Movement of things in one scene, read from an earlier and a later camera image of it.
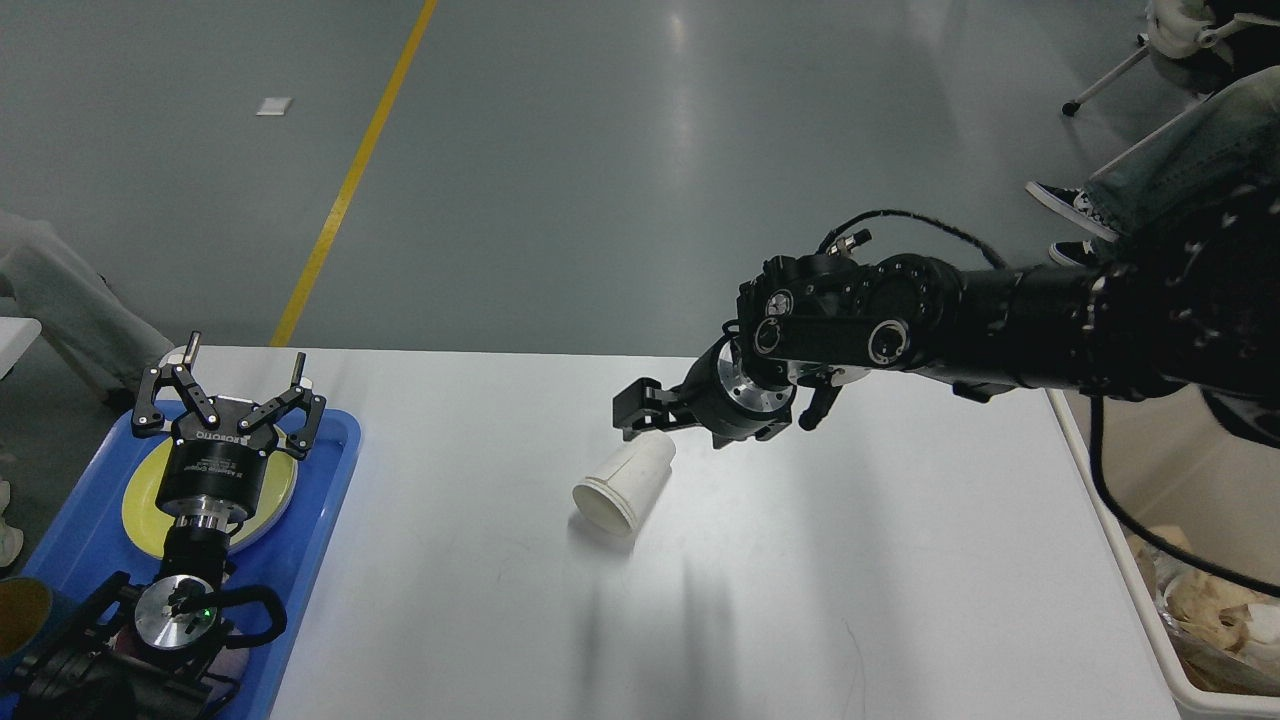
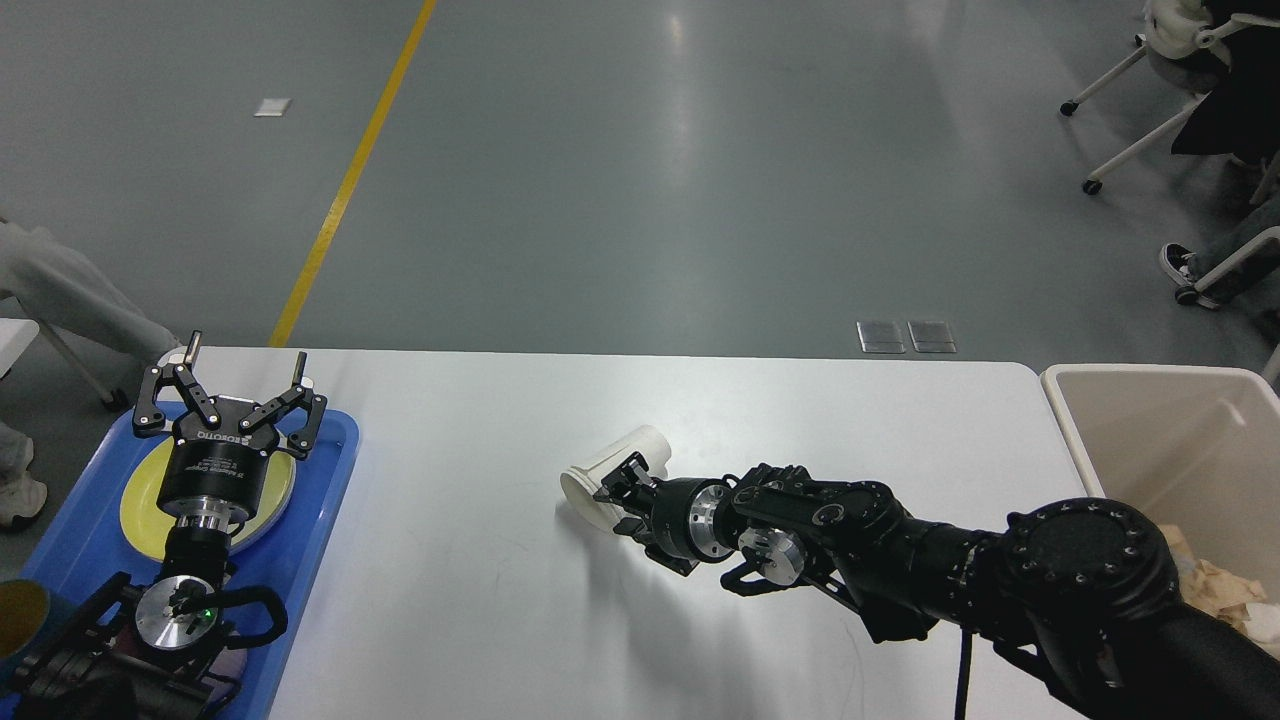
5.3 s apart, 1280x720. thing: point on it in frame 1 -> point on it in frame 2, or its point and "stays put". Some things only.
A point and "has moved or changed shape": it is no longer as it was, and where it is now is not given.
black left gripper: (217, 469) stays put
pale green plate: (277, 491) stays put
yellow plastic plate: (148, 523) stays put
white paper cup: (620, 491) has moved or changed shape
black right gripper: (722, 397) -> (692, 519)
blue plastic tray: (86, 541) stays put
